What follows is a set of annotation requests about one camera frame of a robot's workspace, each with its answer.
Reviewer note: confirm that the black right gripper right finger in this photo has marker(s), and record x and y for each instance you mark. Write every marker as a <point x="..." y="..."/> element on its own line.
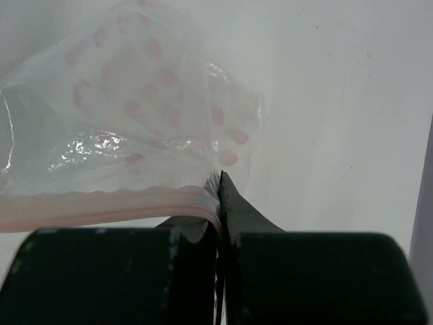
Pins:
<point x="273" y="276"/>

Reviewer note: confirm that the clear pink zip top bag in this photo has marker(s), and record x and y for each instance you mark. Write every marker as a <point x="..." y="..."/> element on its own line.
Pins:
<point x="126" y="118"/>

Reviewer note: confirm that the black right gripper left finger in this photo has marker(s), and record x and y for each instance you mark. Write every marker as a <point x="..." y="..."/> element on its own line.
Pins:
<point x="117" y="275"/>

